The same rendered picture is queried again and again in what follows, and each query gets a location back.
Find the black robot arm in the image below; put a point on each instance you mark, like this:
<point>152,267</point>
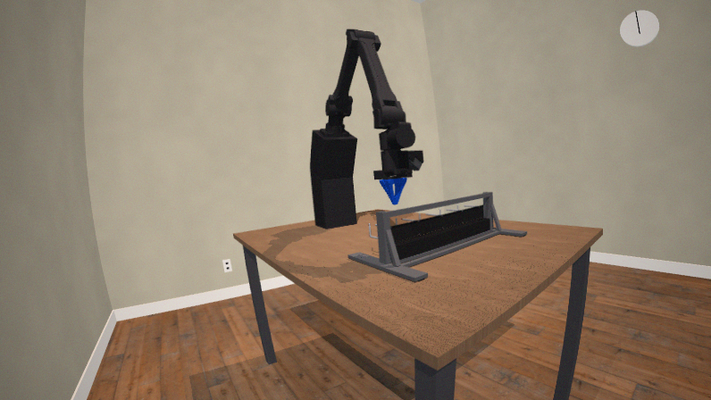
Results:
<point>399,135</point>

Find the grey metal rack with black patch panel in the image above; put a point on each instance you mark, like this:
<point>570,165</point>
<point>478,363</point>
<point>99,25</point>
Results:
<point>472,224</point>

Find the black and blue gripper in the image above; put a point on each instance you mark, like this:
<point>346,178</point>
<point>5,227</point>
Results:
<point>389,161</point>

